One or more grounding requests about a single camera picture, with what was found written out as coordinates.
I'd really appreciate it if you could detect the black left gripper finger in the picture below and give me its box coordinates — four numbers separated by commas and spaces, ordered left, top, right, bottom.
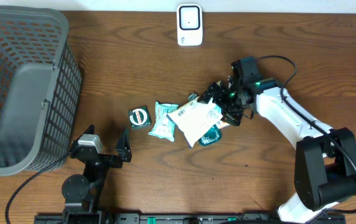
115, 128, 132, 162
77, 124, 95, 143

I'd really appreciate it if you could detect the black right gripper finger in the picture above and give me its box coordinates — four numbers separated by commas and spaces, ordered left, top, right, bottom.
197, 85, 216, 104
222, 110, 242, 126

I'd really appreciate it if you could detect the orange small sachet packet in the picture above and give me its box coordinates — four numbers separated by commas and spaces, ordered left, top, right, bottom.
215, 121, 230, 129

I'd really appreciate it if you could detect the yellow red snack bag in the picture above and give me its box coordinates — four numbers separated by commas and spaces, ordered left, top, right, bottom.
167, 97, 223, 148

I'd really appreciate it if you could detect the teal Listerine mouthwash bottle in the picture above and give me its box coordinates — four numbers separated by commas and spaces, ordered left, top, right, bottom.
185, 92, 222, 148

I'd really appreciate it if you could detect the green Zam-Buk ointment tin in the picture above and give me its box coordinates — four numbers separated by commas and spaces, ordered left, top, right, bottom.
128, 106, 151, 129

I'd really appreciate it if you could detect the mint green wipes pack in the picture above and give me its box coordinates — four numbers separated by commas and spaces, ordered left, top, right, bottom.
148, 101, 179, 142

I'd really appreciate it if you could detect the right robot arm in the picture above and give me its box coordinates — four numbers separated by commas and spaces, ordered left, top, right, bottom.
198, 57, 356, 223

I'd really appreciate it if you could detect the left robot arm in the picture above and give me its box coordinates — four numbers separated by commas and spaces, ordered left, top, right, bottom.
62, 125, 132, 213

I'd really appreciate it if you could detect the white barcode scanner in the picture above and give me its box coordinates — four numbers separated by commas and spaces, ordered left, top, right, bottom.
176, 3, 204, 47

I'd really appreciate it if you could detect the grey plastic shopping basket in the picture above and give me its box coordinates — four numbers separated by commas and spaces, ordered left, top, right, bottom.
0, 6, 82, 176

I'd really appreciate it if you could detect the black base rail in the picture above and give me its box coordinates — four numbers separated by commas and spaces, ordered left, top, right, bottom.
34, 210, 347, 224

